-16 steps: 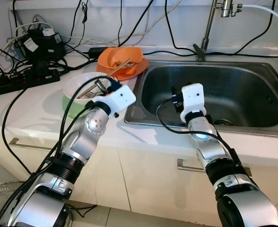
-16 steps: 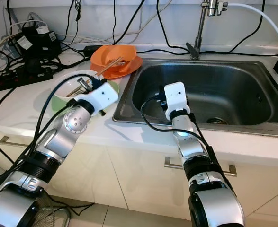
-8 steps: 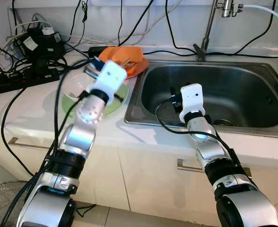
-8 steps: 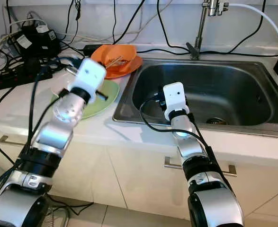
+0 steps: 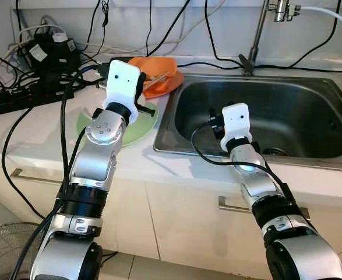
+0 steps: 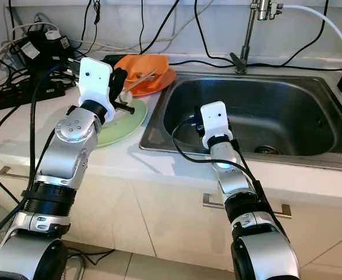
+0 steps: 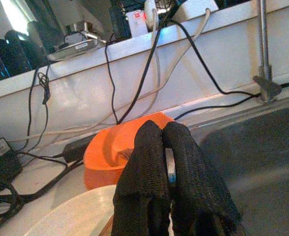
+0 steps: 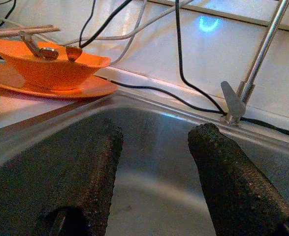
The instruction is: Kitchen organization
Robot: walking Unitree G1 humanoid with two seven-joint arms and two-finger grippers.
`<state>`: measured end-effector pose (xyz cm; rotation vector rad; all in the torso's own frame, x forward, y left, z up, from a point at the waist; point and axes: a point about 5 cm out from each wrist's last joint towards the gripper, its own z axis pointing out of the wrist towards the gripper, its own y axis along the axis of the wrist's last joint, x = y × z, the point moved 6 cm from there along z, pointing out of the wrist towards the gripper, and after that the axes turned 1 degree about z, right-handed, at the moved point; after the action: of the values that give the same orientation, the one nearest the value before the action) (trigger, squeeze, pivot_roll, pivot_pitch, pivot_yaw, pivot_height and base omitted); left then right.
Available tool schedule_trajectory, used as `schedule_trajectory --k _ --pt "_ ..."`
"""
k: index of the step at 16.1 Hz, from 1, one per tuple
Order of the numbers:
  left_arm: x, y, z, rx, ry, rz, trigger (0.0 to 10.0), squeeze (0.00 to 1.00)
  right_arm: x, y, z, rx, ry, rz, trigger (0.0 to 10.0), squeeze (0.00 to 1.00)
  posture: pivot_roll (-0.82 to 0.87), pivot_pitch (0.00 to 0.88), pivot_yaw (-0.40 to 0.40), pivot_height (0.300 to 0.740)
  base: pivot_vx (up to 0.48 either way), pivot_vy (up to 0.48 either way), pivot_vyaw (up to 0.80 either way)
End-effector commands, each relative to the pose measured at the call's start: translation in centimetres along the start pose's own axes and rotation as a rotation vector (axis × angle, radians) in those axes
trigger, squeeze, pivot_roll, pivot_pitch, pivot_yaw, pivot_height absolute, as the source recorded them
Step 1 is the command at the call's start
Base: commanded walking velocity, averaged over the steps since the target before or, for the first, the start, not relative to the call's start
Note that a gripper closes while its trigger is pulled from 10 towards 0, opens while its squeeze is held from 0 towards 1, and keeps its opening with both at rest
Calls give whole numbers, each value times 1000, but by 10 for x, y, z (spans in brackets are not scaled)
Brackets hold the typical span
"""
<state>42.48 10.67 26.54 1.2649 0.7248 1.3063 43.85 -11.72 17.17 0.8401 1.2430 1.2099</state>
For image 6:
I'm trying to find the green plate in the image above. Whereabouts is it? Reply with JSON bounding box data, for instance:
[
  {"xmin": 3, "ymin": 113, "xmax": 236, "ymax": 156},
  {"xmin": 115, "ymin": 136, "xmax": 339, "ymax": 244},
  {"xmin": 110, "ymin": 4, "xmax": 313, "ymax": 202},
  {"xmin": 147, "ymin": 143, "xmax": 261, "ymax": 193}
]
[{"xmin": 96, "ymin": 96, "xmax": 148, "ymax": 148}]

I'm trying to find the wooden chopstick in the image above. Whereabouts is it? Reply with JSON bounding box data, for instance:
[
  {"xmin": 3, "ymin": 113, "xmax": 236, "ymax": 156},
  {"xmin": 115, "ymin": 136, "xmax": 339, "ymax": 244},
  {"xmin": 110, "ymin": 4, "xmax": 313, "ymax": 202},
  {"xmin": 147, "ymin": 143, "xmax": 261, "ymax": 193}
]
[{"xmin": 124, "ymin": 70, "xmax": 160, "ymax": 93}]

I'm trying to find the small black power adapter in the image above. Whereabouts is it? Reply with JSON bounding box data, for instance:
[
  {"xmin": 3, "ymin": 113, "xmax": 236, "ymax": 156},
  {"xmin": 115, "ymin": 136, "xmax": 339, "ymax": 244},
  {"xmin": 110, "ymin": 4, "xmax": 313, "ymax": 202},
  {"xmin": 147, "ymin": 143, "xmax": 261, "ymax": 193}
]
[{"xmin": 103, "ymin": 54, "xmax": 126, "ymax": 66}]

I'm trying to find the orange bowl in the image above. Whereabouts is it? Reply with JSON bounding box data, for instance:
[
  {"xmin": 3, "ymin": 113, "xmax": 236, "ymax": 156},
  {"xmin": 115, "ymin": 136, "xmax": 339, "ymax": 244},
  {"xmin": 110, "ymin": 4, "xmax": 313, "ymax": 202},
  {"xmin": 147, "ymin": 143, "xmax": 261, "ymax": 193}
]
[{"xmin": 114, "ymin": 54, "xmax": 170, "ymax": 88}]

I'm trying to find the stainless steel sink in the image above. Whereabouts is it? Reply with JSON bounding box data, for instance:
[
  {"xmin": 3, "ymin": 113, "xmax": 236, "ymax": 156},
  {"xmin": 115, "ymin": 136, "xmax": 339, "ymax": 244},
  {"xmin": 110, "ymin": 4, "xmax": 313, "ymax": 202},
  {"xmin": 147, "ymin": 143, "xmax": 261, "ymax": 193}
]
[{"xmin": 139, "ymin": 70, "xmax": 342, "ymax": 173}]

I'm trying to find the steel faucet with blue lever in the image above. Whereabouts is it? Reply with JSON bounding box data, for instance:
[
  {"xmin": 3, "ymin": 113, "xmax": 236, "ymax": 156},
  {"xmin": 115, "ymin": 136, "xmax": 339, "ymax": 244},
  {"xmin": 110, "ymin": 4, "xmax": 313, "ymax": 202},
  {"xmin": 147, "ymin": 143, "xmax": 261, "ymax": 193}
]
[{"xmin": 230, "ymin": 0, "xmax": 285, "ymax": 75}]

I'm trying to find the black power strip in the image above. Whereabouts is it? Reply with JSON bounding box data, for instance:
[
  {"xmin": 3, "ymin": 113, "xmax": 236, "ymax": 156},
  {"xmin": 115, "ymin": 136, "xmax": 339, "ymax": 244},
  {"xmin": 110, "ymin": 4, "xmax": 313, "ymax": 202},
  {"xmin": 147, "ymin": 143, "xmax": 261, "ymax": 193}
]
[{"xmin": 0, "ymin": 79, "xmax": 72, "ymax": 113}]

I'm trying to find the white cabinet door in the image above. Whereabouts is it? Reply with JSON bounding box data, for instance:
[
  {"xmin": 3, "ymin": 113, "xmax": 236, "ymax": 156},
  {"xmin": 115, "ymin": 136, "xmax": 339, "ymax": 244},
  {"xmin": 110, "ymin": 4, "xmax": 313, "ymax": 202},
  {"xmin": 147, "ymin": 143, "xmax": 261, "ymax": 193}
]
[
  {"xmin": 130, "ymin": 175, "xmax": 342, "ymax": 275},
  {"xmin": 0, "ymin": 157, "xmax": 139, "ymax": 260}
]

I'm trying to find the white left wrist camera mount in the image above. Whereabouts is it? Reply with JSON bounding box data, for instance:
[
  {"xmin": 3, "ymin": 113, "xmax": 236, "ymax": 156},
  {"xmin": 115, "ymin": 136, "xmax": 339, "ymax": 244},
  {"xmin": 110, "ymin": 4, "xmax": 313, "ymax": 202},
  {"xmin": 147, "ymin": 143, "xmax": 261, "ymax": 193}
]
[{"xmin": 77, "ymin": 57, "xmax": 117, "ymax": 122}]

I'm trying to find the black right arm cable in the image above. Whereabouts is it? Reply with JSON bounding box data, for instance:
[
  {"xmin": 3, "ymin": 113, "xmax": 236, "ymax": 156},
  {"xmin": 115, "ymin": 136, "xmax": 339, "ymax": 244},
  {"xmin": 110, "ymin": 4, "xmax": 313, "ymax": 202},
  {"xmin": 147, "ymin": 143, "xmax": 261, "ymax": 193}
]
[{"xmin": 172, "ymin": 120, "xmax": 291, "ymax": 234}]

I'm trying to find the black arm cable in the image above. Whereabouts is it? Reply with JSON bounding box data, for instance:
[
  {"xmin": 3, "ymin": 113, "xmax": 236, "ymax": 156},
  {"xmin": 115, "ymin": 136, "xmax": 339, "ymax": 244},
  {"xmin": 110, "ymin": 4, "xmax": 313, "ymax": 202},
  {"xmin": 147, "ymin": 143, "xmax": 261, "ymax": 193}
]
[
  {"xmin": 172, "ymin": 120, "xmax": 291, "ymax": 234},
  {"xmin": 0, "ymin": 63, "xmax": 85, "ymax": 257}
]

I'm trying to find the black wall cable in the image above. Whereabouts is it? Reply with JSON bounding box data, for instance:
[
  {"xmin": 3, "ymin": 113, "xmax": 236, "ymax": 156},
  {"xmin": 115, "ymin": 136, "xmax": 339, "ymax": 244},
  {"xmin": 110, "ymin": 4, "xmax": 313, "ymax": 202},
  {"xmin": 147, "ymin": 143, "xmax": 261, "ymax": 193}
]
[
  {"xmin": 194, "ymin": 0, "xmax": 238, "ymax": 65},
  {"xmin": 246, "ymin": 0, "xmax": 337, "ymax": 71},
  {"xmin": 137, "ymin": 0, "xmax": 145, "ymax": 54},
  {"xmin": 139, "ymin": 0, "xmax": 182, "ymax": 54}
]

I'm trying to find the black cable with tie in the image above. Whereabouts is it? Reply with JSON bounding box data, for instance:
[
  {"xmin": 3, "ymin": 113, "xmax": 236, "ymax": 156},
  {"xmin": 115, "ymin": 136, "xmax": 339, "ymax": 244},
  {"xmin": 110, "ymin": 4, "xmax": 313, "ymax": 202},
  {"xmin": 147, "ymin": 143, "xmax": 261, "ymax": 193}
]
[{"xmin": 82, "ymin": 0, "xmax": 104, "ymax": 56}]

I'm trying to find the steel cabinet door handle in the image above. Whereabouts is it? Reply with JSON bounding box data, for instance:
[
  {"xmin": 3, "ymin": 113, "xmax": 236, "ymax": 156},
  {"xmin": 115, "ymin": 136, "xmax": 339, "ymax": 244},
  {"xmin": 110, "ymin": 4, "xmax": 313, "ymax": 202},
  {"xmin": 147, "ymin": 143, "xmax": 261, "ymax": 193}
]
[
  {"xmin": 0, "ymin": 166, "xmax": 40, "ymax": 181},
  {"xmin": 203, "ymin": 192, "xmax": 292, "ymax": 219}
]

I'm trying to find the white cable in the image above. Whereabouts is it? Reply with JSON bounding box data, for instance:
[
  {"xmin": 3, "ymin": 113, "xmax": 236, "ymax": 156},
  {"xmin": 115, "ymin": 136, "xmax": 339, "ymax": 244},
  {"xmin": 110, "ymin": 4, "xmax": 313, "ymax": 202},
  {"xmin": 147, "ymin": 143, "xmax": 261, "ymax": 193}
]
[{"xmin": 2, "ymin": 22, "xmax": 55, "ymax": 56}]

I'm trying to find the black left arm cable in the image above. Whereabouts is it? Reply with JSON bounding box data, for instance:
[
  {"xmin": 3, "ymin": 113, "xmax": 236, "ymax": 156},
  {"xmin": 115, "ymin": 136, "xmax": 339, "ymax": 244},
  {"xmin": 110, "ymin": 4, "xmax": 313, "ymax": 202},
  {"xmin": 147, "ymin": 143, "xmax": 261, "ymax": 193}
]
[{"xmin": 0, "ymin": 63, "xmax": 85, "ymax": 257}]

